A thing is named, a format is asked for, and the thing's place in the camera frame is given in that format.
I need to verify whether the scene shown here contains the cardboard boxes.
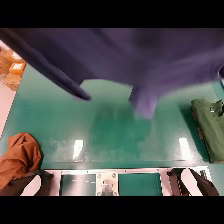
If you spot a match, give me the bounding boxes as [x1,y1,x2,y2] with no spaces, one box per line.
[0,46,27,92]

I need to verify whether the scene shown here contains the navy blue shirt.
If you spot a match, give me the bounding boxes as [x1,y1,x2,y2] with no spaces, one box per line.
[0,27,224,120]

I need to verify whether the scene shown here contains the green T-shirt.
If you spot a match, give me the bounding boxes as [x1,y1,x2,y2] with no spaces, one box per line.
[190,97,224,164]

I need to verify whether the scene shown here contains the silver frame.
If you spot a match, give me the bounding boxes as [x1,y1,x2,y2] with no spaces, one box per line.
[19,166,214,197]

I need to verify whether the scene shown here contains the orange-brown garment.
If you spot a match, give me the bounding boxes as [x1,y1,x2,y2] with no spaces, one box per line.
[0,132,43,191]

